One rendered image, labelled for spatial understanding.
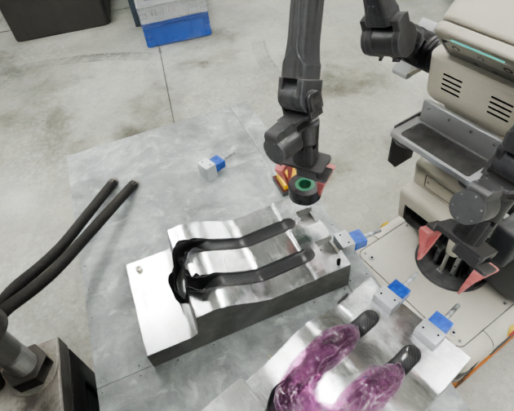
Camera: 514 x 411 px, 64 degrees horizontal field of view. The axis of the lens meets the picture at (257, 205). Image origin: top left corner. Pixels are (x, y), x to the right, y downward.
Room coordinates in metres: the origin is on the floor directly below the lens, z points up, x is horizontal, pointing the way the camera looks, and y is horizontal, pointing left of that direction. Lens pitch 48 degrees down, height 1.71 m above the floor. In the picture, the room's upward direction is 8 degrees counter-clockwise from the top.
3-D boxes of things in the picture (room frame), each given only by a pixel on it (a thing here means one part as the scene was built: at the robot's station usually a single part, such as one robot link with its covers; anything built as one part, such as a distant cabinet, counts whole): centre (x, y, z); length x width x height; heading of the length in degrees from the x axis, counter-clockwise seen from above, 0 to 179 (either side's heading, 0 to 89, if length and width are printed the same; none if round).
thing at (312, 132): (0.69, -0.12, 1.17); 0.07 x 0.06 x 0.07; 129
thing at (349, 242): (0.64, -0.26, 0.83); 0.13 x 0.05 x 0.05; 106
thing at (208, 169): (1.02, 0.10, 0.83); 0.13 x 0.05 x 0.05; 128
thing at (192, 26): (3.89, 0.53, 0.11); 0.61 x 0.41 x 0.22; 99
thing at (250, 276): (0.57, 0.06, 0.92); 0.35 x 0.16 x 0.09; 107
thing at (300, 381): (0.27, -0.11, 0.90); 0.26 x 0.18 x 0.08; 124
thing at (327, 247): (0.58, -0.16, 0.87); 0.05 x 0.05 x 0.04; 17
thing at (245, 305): (0.58, 0.08, 0.87); 0.50 x 0.26 x 0.14; 107
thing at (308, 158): (0.69, -0.12, 1.11); 0.10 x 0.07 x 0.07; 57
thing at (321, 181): (0.67, -0.14, 1.04); 0.07 x 0.07 x 0.09; 57
